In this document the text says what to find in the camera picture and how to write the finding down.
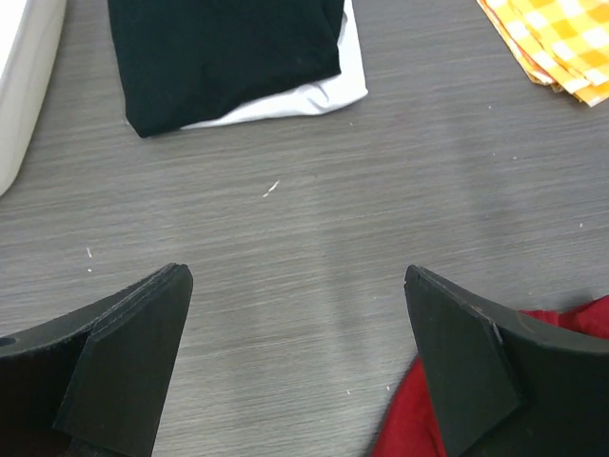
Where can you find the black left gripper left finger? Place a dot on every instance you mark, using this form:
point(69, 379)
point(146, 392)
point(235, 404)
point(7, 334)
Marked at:
point(94, 381)

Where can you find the yellow checkered cloth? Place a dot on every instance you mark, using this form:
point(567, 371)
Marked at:
point(559, 44)

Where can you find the red t-shirt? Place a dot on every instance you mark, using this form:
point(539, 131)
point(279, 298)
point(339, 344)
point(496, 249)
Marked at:
point(410, 427)

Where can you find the folded white t-shirt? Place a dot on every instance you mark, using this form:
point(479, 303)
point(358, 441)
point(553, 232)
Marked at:
point(312, 99)

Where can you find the folded black t-shirt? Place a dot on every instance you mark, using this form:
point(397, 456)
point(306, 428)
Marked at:
point(183, 62)

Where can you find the white rectangular tray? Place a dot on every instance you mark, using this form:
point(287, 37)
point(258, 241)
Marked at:
point(30, 36)

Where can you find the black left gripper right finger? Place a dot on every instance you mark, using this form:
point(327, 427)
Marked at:
point(503, 383)

